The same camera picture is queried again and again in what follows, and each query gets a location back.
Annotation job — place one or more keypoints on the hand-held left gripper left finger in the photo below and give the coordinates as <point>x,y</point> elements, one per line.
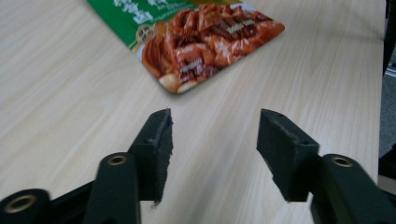
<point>155,155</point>

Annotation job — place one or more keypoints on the black metal stand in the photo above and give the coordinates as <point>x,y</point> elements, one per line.
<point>390,34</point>

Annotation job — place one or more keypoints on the green and red food packet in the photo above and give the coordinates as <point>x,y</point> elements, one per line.
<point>199,40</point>

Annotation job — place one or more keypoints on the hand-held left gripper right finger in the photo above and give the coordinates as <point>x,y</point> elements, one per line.
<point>285,155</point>

